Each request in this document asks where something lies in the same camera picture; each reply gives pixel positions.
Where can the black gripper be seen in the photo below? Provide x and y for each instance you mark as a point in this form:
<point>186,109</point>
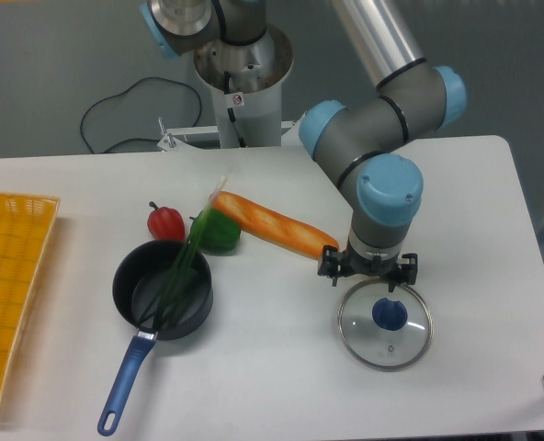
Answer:
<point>334,264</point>

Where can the glass lid blue knob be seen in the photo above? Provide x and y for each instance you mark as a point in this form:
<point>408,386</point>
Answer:
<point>382,328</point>

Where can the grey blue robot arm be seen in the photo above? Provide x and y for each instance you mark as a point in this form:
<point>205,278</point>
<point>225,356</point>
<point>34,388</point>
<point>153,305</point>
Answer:
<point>355,148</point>

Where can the baguette bread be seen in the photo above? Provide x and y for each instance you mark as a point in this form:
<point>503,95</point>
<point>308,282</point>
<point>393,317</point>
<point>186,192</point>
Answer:
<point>273,227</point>

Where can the green bell pepper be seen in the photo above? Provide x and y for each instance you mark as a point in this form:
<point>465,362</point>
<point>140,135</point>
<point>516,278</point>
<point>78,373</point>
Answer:
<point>220,234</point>

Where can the red bell pepper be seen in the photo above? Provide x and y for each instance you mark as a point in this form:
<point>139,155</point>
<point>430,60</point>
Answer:
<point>165,223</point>

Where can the green onion stalk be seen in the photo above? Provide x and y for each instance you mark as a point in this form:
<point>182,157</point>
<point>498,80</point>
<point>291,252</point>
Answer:
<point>166,305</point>

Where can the yellow woven basket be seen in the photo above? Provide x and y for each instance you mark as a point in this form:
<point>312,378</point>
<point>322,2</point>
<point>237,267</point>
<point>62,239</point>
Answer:
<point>26,223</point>

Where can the black pot blue handle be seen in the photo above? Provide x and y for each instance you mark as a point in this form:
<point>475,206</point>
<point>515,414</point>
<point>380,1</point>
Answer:
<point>139,276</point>

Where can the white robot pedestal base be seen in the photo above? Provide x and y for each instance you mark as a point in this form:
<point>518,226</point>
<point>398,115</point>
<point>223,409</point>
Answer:
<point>244,65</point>

